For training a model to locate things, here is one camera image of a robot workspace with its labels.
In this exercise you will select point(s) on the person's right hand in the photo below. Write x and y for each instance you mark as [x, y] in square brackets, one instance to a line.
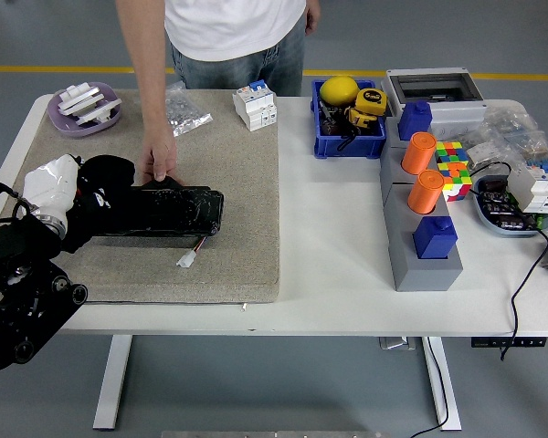
[162, 150]

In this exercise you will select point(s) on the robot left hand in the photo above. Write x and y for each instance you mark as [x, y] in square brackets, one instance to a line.
[50, 182]

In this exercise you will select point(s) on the person's left hand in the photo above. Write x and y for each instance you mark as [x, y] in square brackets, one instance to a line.
[312, 17]

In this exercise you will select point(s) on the glossy black panel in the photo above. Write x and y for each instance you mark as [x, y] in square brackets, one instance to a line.
[173, 210]

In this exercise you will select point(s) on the person's right forearm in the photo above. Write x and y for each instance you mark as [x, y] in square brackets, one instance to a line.
[153, 91]

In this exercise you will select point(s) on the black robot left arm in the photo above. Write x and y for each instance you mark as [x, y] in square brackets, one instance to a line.
[18, 248]

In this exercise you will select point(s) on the black table control panel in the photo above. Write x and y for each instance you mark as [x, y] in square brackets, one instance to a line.
[507, 342]

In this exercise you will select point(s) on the clear bag of screws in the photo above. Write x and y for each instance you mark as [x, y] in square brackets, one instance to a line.
[187, 111]

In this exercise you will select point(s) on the purple tray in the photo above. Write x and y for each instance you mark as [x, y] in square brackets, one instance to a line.
[73, 128]

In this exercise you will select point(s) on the grey-brown mat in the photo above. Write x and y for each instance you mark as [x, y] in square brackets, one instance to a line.
[237, 159]

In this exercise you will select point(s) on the yellow foam ball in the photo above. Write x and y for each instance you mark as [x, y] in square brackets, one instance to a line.
[339, 90]

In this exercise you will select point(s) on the person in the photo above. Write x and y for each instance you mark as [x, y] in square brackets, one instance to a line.
[233, 32]

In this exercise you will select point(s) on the white plastic strip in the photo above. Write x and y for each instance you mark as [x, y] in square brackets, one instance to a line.
[80, 98]

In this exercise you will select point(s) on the yellow black tape measure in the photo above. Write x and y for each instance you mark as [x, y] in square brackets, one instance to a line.
[361, 117]
[372, 100]

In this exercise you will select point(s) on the blue plastic bin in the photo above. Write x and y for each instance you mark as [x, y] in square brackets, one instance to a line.
[347, 146]

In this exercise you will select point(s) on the blue block with knob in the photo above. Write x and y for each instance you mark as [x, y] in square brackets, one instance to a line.
[415, 121]
[434, 239]

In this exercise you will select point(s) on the orange cylinder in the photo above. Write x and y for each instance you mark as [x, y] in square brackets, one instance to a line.
[425, 191]
[419, 153]

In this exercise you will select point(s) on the colourful puzzle cube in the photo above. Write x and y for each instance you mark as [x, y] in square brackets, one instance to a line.
[449, 153]
[456, 182]

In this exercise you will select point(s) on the white table leg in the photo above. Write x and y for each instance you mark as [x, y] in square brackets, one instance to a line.
[445, 392]
[112, 388]

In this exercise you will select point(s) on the small clear bag white part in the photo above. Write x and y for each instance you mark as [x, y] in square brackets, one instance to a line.
[484, 155]

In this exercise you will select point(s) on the clear bag of parts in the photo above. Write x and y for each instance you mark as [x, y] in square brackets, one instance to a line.
[516, 130]

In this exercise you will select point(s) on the grey block holder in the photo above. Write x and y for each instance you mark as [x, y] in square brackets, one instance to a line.
[406, 255]

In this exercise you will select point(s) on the circuit boards with black relays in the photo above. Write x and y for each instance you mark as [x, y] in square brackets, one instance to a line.
[495, 207]

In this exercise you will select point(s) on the grey-blue tray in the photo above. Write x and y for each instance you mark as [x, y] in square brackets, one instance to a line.
[488, 223]

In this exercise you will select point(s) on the white circuit breakers blue switches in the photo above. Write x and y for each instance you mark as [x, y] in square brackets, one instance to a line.
[536, 187]

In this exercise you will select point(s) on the white plastic bracket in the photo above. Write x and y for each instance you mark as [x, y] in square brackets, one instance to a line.
[98, 111]

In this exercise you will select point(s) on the white circuit breaker blue switch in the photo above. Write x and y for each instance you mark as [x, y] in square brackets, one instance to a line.
[256, 105]

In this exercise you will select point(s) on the grey electrical enclosure box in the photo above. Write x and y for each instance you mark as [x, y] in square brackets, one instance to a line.
[456, 111]

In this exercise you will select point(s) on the metal bracket under table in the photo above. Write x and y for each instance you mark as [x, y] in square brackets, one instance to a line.
[395, 343]

